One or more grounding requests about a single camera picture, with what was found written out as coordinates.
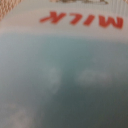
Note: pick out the light blue carton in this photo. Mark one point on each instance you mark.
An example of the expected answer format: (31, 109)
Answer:
(63, 63)

